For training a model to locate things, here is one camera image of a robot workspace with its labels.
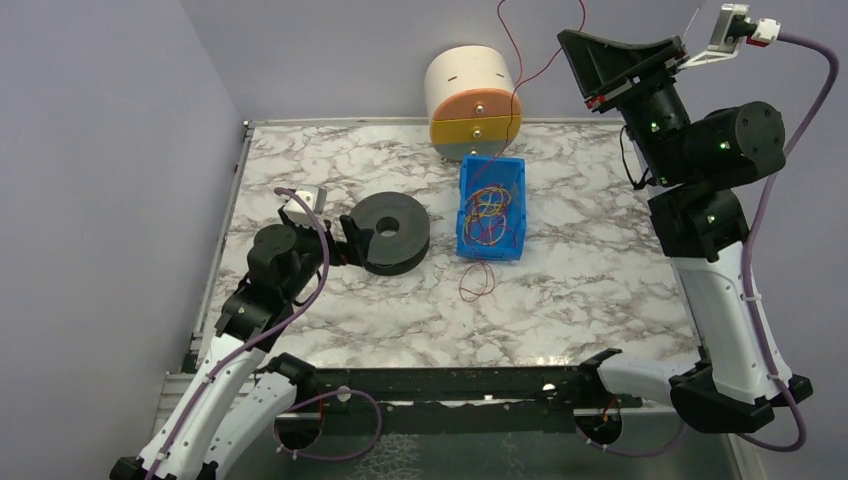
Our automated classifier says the black cable spool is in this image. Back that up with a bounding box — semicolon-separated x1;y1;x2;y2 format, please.
347;192;430;276

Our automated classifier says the red wire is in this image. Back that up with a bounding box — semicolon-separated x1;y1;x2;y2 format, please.
458;0;588;304

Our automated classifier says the blue plastic bin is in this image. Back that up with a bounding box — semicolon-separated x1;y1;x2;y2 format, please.
456;155;527;261

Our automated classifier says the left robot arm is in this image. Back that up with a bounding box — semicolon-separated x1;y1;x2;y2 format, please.
109;215;375;479

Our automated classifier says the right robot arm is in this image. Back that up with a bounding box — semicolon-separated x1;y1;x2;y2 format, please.
558;29;812;434

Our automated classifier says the round cream drawer cabinet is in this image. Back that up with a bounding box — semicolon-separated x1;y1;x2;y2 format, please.
424;45;522;161

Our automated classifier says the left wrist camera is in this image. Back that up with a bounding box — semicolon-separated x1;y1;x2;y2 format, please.
282;185;327;227

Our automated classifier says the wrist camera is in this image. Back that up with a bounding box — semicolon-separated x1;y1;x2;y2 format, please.
679;3;782;70
282;185;327;227

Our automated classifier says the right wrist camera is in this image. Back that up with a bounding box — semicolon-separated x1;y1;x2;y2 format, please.
679;3;782;70

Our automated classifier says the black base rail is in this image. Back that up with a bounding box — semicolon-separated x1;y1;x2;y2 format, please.
275;366;642;442

